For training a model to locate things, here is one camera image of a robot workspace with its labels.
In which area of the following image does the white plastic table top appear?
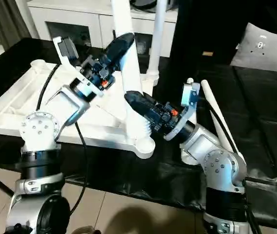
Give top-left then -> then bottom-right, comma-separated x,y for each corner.
0,59 -> 156,159

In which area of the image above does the black work mat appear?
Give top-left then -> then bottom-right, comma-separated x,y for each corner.
0,37 -> 277,229

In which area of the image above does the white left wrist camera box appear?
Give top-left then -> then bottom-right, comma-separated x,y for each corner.
52,36 -> 81,75

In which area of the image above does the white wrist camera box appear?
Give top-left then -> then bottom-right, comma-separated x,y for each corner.
179,78 -> 201,123
52,36 -> 81,75

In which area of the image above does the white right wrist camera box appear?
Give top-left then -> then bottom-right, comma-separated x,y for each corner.
179,78 -> 201,123

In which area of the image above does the white cabinet with glass doors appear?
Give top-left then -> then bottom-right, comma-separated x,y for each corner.
26,0 -> 179,60

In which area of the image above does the grey black bag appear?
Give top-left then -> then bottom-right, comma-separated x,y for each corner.
128,0 -> 179,13

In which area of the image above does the grey curtain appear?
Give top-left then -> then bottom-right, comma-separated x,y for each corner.
0,0 -> 28,50

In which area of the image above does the grey pillow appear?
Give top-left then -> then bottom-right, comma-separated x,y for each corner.
230,22 -> 277,75

